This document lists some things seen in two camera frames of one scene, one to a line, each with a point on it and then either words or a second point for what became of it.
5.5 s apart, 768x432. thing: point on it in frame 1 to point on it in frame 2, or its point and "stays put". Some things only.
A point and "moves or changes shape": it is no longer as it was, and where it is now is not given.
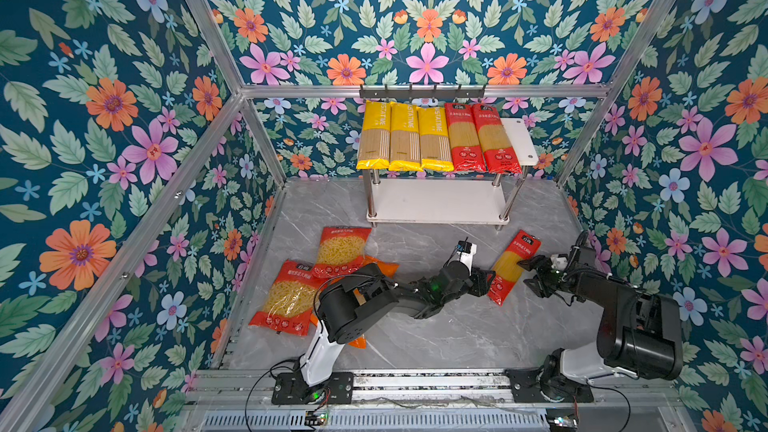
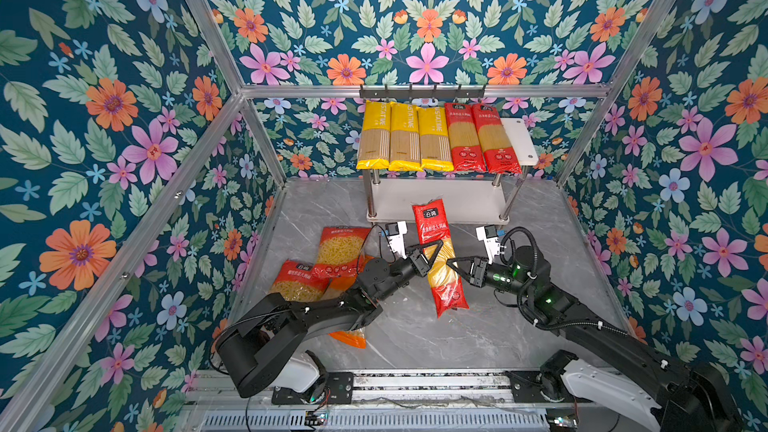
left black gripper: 481,281 to 418,259
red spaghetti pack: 507,268 moves or changes shape
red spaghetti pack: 465,141 stays put
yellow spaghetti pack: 375,145 stays put
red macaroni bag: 341,250 stays put
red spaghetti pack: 499,154 stays put
